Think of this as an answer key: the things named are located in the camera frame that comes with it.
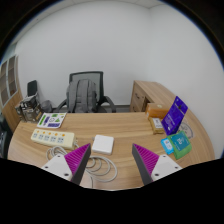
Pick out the purple flat package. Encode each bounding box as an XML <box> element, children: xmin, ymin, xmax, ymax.
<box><xmin>161</xmin><ymin>95</ymin><xmax>189</xmax><ymax>136</ymax></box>

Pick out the blue packet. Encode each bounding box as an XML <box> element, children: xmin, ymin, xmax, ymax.
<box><xmin>160</xmin><ymin>137</ymin><xmax>175</xmax><ymax>156</ymax></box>

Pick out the dark brown cardboard box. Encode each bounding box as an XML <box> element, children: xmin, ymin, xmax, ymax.
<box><xmin>14</xmin><ymin>102</ymin><xmax>27</xmax><ymax>123</ymax></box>

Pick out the black cardboard box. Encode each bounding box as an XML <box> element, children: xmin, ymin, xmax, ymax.
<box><xmin>21</xmin><ymin>94</ymin><xmax>40</xmax><ymax>110</ymax></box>

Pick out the green packet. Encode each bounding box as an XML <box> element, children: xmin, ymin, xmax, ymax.
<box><xmin>167</xmin><ymin>130</ymin><xmax>193</xmax><ymax>161</ymax></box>

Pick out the wooden shelf unit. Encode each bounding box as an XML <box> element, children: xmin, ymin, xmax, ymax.
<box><xmin>0</xmin><ymin>54</ymin><xmax>24</xmax><ymax>132</ymax></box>

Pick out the black leather chair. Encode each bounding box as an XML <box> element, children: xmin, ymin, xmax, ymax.
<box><xmin>0</xmin><ymin>114</ymin><xmax>10</xmax><ymax>159</ymax></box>

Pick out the white power strip cable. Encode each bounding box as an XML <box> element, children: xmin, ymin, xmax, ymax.
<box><xmin>45</xmin><ymin>144</ymin><xmax>119</xmax><ymax>183</ymax></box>

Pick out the cream power strip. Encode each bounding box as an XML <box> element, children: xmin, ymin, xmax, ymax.
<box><xmin>30</xmin><ymin>128</ymin><xmax>76</xmax><ymax>150</ymax></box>

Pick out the brown box with label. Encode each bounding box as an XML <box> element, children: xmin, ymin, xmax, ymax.
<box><xmin>147</xmin><ymin>116</ymin><xmax>166</xmax><ymax>135</ymax></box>

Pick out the black mesh office chair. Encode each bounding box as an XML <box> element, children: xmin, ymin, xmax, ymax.
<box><xmin>54</xmin><ymin>70</ymin><xmax>117</xmax><ymax>114</ymax></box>

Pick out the wooden side cabinet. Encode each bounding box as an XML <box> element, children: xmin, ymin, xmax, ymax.
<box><xmin>129</xmin><ymin>79</ymin><xmax>175</xmax><ymax>115</ymax></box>

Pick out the grey backpack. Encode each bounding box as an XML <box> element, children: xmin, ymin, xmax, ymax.
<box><xmin>65</xmin><ymin>78</ymin><xmax>99</xmax><ymax>114</ymax></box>

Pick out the printed white sticker sheet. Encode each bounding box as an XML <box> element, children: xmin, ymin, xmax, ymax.
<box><xmin>36</xmin><ymin>112</ymin><xmax>67</xmax><ymax>130</ymax></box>

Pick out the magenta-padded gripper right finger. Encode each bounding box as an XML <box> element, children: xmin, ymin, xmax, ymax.
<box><xmin>131</xmin><ymin>143</ymin><xmax>183</xmax><ymax>186</ymax></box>

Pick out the orange box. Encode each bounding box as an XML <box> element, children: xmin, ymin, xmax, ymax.
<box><xmin>145</xmin><ymin>102</ymin><xmax>171</xmax><ymax>120</ymax></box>

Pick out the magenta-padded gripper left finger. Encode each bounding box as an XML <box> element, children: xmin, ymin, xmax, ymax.
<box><xmin>41</xmin><ymin>142</ymin><xmax>92</xmax><ymax>186</ymax></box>

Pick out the white charger block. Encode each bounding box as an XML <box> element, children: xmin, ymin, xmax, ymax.
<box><xmin>91</xmin><ymin>134</ymin><xmax>115</xmax><ymax>156</ymax></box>

